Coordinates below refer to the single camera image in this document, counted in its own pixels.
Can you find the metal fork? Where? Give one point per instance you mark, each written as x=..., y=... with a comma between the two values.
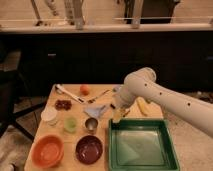
x=98, y=96

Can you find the green plastic tray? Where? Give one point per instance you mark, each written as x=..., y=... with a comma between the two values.
x=141, y=145

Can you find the white plastic cup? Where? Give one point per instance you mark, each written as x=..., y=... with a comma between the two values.
x=50, y=116

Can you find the black office chair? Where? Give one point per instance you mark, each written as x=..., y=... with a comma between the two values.
x=8, y=81

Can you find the light blue cloth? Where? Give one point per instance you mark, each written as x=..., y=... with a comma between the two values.
x=95, y=111

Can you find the dark red grapes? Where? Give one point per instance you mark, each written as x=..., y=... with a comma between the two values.
x=63, y=104

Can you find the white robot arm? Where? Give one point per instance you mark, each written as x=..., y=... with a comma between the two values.
x=142, y=83

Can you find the green plastic cup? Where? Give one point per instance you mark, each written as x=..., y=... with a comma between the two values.
x=70, y=124

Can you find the small metal cup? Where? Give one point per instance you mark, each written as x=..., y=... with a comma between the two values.
x=91, y=125

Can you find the purple bowl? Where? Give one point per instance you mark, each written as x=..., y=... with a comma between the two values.
x=89, y=149

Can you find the orange bowl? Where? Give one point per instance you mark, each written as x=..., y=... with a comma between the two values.
x=47, y=152

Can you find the yellow banana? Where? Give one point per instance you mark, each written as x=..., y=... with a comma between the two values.
x=142, y=106

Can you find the blue sponge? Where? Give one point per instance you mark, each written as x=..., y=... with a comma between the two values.
x=117, y=88

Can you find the orange fruit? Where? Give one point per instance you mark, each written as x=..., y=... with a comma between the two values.
x=84, y=89

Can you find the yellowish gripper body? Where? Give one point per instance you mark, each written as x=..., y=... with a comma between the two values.
x=118, y=115

